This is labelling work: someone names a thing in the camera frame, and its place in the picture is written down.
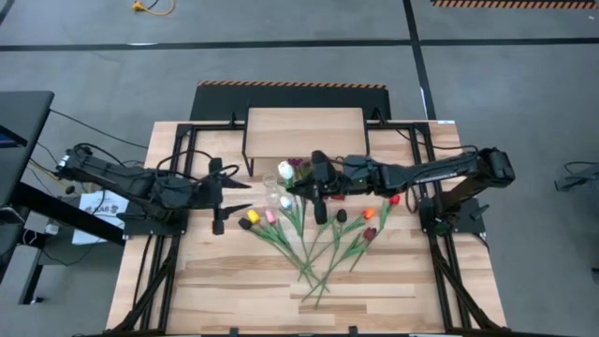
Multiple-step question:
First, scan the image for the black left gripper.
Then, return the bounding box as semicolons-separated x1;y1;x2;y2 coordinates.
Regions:
189;157;255;236

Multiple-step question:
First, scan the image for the purple flower bunch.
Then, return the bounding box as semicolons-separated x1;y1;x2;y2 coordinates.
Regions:
285;157;314;182

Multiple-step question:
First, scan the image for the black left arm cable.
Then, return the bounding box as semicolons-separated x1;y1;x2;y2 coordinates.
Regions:
155;148;242;184

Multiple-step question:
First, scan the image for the white paper sheet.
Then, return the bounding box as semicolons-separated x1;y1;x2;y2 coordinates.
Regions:
72;189;131;247

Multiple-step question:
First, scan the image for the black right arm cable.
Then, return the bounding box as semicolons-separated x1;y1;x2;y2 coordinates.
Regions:
402;185;421;215

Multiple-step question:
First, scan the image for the black floor cable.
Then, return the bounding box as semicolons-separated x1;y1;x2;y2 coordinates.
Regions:
49;109;150;150

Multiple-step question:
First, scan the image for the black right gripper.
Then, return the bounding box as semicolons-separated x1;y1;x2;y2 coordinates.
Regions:
286;149;348;227

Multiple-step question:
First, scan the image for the orange tulip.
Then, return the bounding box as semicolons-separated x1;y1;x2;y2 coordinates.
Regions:
300;207;376;302

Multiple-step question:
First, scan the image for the maroon tulip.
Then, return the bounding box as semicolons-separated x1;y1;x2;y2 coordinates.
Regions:
299;227;379;282

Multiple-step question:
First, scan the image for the dark grey desk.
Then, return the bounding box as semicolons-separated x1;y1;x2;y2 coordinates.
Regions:
0;90;127;306

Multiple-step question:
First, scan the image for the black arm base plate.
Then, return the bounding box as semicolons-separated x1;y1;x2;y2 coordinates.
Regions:
419;197;487;236
122;212;189;237

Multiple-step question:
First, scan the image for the pink tulip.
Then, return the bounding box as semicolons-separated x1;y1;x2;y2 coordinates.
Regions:
264;210;308;280

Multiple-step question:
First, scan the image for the yellow floor cable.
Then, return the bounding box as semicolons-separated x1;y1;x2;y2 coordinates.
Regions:
130;0;177;17

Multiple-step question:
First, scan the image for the long black power cable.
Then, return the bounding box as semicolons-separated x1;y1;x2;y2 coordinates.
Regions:
395;128;481;154

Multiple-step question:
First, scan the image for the black floor mat striped edge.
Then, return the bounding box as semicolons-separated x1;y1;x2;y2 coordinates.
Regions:
189;80;392;122

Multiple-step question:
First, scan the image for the raised wooden shelf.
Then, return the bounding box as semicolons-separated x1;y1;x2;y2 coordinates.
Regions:
241;107;371;178

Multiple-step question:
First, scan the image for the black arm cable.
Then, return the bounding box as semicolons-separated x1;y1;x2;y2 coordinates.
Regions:
402;185;421;215
155;148;242;184

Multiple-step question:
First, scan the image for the yellow tulip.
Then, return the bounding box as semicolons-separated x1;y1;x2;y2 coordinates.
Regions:
246;209;329;292

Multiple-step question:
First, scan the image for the black metal table frame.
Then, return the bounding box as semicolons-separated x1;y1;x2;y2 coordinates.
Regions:
107;111;504;337

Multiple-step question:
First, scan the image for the red tulip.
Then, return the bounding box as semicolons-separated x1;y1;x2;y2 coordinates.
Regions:
348;193;402;272

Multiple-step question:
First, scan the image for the clear glass vase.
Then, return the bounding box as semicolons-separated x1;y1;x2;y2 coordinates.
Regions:
261;173;282;207

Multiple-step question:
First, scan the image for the thin yellow cable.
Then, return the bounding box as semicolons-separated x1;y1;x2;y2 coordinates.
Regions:
27;157;65;184

